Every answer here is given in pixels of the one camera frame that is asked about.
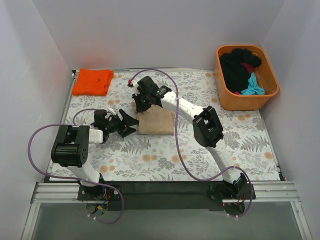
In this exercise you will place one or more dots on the turquoise garment in basket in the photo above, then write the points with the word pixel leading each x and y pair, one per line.
pixel 253 87

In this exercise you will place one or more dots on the aluminium mounting rail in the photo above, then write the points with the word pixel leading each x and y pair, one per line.
pixel 68 192

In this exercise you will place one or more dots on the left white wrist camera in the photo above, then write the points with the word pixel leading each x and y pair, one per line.
pixel 112 109

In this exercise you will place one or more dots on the beige t shirt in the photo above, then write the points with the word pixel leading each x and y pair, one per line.
pixel 155 121

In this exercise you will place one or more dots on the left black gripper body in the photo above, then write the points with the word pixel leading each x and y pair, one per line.
pixel 122 123

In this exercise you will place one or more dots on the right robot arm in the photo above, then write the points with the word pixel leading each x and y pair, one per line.
pixel 207 131

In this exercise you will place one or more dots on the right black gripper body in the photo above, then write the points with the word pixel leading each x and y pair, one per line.
pixel 139 103

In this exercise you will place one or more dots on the black t shirt in basket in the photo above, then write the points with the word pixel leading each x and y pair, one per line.
pixel 235 74

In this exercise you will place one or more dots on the red garment in basket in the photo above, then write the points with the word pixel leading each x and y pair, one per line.
pixel 249 67

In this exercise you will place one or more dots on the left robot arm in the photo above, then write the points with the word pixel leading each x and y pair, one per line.
pixel 71 147

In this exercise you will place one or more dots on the orange plastic basket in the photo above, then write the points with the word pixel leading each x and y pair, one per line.
pixel 265 78

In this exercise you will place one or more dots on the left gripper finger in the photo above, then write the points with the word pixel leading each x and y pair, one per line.
pixel 127 131
pixel 127 120

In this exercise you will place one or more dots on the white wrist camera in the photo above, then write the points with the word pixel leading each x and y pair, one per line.
pixel 133 85
pixel 112 109

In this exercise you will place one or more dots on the folded orange t shirt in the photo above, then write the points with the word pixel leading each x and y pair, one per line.
pixel 92 82

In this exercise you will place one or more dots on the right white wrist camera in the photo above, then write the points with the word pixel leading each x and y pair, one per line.
pixel 133 85

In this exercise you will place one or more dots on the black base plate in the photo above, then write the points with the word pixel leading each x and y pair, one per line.
pixel 166 195

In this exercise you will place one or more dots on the floral table mat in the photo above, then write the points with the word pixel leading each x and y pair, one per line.
pixel 174 158

